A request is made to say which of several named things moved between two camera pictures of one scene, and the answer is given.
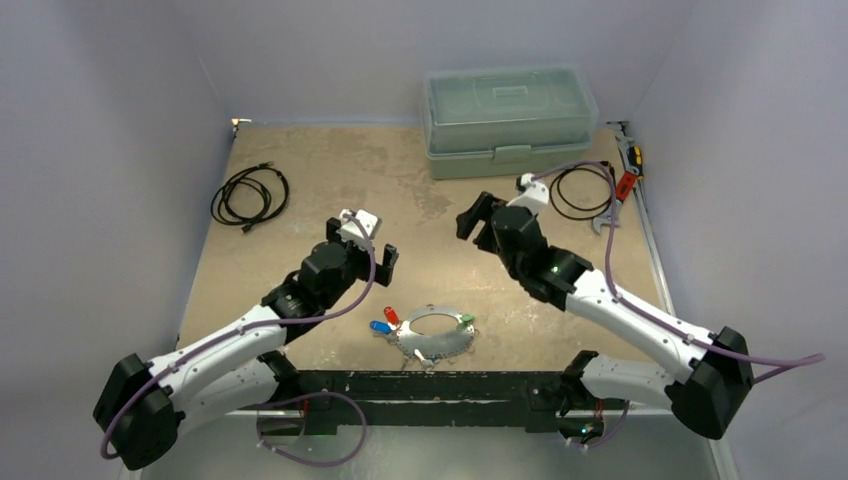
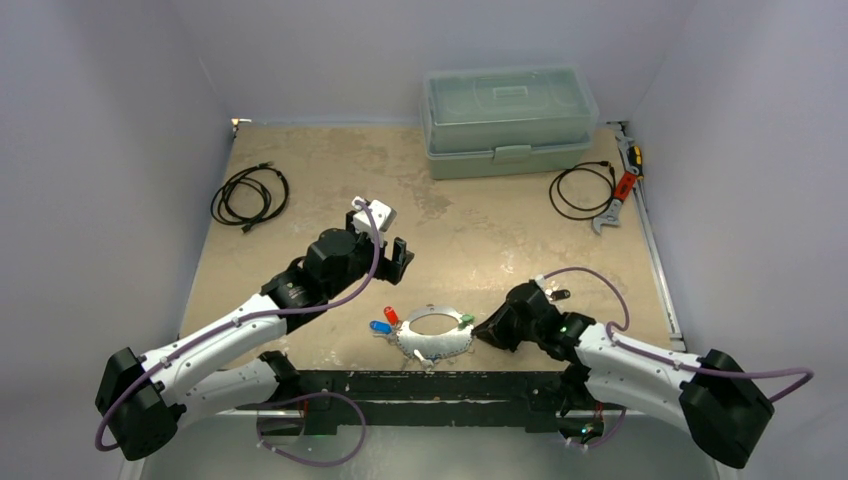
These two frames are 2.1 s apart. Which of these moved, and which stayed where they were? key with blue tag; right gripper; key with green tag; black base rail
Moved: right gripper
Stayed: key with green tag; key with blue tag; black base rail
